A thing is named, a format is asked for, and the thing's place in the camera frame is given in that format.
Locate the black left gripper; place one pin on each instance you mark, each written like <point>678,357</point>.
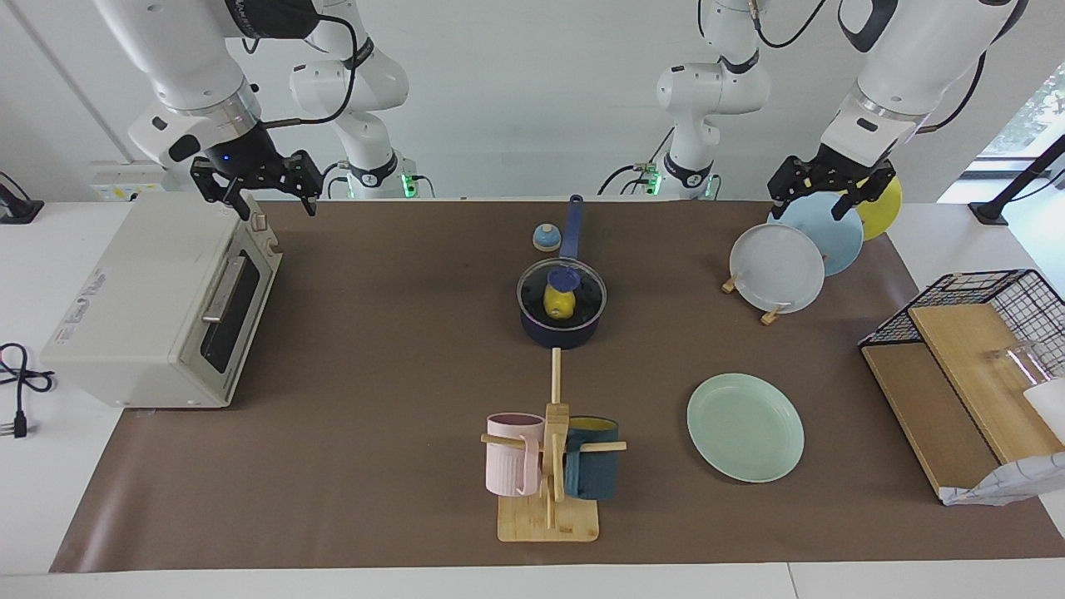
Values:
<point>832,172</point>

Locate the black clamp stand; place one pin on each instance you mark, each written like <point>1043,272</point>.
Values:
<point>1011,187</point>

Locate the white crumpled cloth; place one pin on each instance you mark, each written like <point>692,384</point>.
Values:
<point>1011,482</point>

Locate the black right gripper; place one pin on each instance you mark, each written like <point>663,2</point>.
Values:
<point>250,158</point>

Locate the white wall socket strip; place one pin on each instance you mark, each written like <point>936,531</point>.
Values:
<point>125,179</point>

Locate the light blue plate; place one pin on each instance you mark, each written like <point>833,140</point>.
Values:
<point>836,237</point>

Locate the dark teal mug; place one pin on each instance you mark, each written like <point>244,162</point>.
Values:
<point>592,474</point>

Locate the beige toaster oven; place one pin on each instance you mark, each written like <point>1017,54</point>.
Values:
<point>133,316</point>

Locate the black desk mount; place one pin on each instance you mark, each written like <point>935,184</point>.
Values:
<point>17,208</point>

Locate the mint green plate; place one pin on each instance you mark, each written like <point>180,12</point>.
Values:
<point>745,427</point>

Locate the dark blue saucepan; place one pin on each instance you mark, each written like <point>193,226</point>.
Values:
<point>572,229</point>

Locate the wooden plate rack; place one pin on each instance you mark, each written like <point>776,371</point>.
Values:
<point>771,317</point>

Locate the glass lid with blue knob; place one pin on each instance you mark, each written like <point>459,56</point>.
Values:
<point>532,291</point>

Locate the window with greenery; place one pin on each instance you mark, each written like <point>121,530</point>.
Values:
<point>1032,116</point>

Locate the pink ribbed mug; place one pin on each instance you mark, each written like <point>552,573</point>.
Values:
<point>512,457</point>

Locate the white cup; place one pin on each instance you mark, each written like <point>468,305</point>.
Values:
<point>1050,408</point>

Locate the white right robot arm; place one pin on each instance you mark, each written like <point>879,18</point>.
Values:
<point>195,71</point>

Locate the wooden mug tree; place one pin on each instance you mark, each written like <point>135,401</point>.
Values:
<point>549,520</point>

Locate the grey plate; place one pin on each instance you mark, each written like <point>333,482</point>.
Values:
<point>776,268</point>

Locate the clear glass cup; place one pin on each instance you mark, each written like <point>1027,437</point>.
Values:
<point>1023,362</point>

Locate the yellow plate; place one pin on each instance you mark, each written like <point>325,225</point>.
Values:
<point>884,212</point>

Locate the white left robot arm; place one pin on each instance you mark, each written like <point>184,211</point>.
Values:
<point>923,58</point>

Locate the brown table mat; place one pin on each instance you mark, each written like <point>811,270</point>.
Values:
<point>374,399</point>

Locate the wooden shelf board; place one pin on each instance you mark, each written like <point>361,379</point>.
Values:
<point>957,358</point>

